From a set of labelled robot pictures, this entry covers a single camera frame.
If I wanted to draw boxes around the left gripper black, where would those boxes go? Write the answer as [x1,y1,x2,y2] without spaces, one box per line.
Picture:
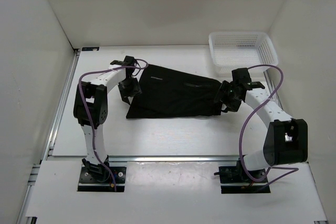
[118,78,142,104]

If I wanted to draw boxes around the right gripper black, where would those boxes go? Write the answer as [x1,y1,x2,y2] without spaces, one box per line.
[213,80,242,112]

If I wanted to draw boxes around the black shorts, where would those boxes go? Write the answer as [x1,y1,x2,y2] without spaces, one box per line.
[126,65,222,119]

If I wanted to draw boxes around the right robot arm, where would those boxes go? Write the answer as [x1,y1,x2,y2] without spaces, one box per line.
[215,81,308,182]

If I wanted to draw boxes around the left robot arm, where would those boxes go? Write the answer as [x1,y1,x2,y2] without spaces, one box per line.
[74,61,143,187]

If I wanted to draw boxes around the white plastic mesh basket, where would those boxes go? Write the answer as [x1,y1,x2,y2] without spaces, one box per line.
[208,31,278,76]

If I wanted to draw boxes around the small dark label sticker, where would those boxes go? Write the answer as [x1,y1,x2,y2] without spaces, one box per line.
[81,47,100,51]

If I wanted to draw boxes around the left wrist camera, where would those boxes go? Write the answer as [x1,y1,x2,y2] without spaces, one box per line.
[110,56,137,68]

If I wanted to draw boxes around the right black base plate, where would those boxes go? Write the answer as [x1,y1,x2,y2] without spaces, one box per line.
[214,166,271,194]

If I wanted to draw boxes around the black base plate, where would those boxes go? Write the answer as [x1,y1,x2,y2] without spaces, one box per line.
[214,166,271,194]
[77,165,127,193]

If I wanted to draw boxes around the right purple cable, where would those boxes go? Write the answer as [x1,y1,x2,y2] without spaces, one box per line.
[239,64,300,183]

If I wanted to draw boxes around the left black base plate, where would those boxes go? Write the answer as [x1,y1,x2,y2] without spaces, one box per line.
[77,165,127,193]

